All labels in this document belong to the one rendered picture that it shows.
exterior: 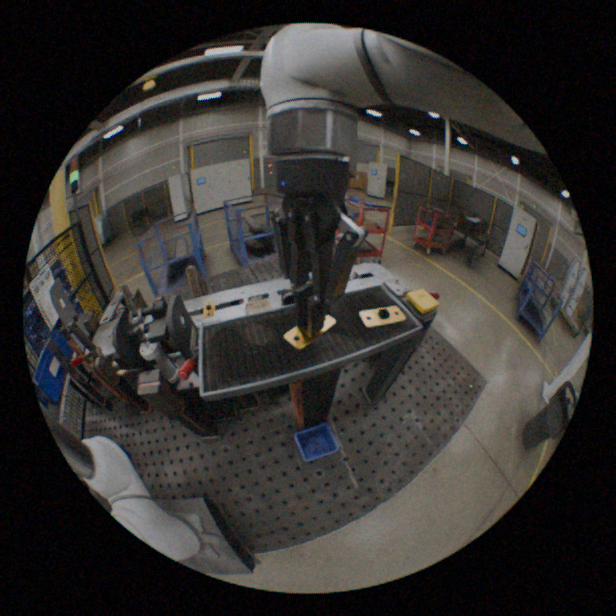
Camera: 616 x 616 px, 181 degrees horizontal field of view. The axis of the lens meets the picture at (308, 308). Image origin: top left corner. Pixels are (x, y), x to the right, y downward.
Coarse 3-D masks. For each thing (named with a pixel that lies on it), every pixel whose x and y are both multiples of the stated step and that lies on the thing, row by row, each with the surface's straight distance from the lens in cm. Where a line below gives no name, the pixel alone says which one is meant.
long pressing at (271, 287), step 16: (352, 272) 79; (368, 272) 82; (384, 272) 84; (240, 288) 73; (256, 288) 71; (272, 288) 69; (352, 288) 70; (192, 304) 74; (272, 304) 62; (208, 320) 64; (96, 336) 104; (112, 336) 91; (112, 352) 82
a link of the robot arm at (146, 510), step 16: (112, 512) 58; (128, 512) 55; (144, 512) 56; (160, 512) 61; (128, 528) 53; (144, 528) 53; (160, 528) 55; (176, 528) 60; (160, 544) 53; (176, 544) 57; (192, 544) 63; (176, 560) 62
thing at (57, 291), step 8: (56, 280) 105; (56, 288) 104; (56, 296) 104; (64, 296) 107; (56, 304) 103; (64, 312) 105; (72, 312) 108; (64, 320) 104; (80, 320) 111; (72, 336) 105; (88, 336) 113; (80, 344) 108
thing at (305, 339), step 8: (328, 320) 33; (296, 328) 32; (304, 328) 31; (328, 328) 32; (288, 336) 31; (296, 336) 31; (304, 336) 30; (312, 336) 30; (296, 344) 30; (304, 344) 30
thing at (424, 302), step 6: (408, 294) 45; (414, 294) 46; (420, 294) 46; (426, 294) 48; (414, 300) 44; (420, 300) 44; (426, 300) 45; (432, 300) 46; (420, 306) 43; (426, 306) 44; (432, 306) 45
